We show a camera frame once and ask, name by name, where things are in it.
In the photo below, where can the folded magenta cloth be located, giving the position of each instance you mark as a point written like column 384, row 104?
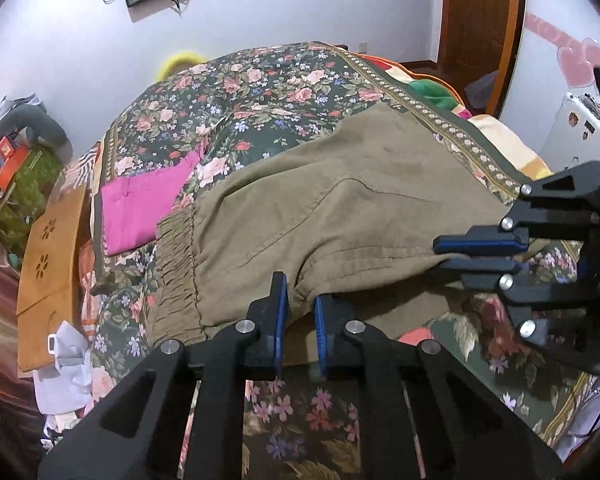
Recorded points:
column 133, row 206

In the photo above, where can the brown wooden lap table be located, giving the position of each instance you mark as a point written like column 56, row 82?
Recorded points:
column 49, row 287

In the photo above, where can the grey neck pillow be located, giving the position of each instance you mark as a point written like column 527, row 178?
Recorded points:
column 37, row 125

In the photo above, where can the white appliance with stickers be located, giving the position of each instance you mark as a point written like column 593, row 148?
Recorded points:
column 575, row 134

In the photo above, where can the orange box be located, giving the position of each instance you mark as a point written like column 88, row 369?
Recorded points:
column 12, row 156

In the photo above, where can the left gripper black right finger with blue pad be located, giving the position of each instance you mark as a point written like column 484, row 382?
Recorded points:
column 422, row 414

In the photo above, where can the brown wooden door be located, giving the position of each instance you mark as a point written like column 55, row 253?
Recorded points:
column 480, row 39

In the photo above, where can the green cloth at bedside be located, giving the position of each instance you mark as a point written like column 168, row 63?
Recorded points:
column 435, row 93

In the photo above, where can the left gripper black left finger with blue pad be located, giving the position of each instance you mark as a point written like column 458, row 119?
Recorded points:
column 181, row 410

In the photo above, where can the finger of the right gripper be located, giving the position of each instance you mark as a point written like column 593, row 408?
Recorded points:
column 484, row 241
column 477, row 273

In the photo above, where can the olive green pants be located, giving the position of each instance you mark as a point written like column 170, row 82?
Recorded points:
column 354, row 213

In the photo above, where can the floral dark green bedspread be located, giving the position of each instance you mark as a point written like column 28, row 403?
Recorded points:
column 257, row 103

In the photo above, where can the yellow plush item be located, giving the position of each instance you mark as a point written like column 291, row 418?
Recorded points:
column 175, row 63

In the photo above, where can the green patterned bag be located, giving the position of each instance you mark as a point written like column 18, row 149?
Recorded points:
column 25, row 199

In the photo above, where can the white crumpled cloth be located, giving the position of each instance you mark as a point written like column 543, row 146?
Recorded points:
column 65, row 385

